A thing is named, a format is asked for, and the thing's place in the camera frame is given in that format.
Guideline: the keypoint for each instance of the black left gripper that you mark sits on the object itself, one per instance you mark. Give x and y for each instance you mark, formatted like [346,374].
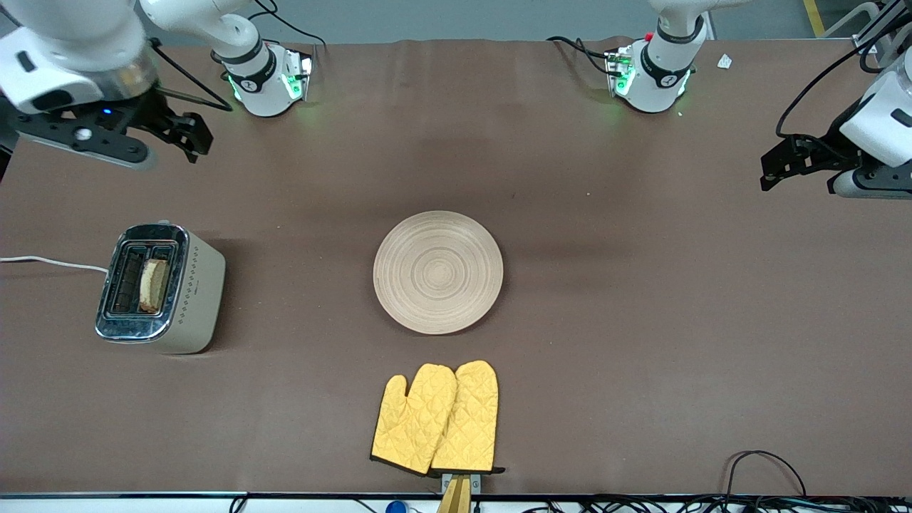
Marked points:
[826,147]

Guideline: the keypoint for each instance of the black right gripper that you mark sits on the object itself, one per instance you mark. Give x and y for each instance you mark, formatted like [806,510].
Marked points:
[158,114]

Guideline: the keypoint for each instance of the slice of brown bread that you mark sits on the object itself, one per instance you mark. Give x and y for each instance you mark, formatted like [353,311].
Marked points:
[153,285]

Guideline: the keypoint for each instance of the round beige ribbed plate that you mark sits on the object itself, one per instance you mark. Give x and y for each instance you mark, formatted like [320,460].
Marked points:
[438,271]

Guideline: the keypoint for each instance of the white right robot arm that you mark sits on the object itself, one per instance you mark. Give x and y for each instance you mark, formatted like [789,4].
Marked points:
[64,43]

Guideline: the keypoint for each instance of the chrome and beige toaster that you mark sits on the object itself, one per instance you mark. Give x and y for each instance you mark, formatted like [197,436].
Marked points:
[203,285]

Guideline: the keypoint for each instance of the small white paper scrap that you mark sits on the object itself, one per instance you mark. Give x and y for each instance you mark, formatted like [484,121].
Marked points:
[724,61]

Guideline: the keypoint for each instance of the yellow quilted oven mitt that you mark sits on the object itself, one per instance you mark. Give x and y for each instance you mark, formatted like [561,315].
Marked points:
[413,420]
[470,413]

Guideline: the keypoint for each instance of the small blue round object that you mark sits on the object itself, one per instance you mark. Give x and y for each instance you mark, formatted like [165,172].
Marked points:
[396,507]

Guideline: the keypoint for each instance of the aluminium corner bracket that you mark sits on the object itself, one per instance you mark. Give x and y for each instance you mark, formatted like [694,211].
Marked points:
[873,39]

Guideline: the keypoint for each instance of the small metal clamp bracket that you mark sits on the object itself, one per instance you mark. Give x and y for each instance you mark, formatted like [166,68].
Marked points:
[476,482]

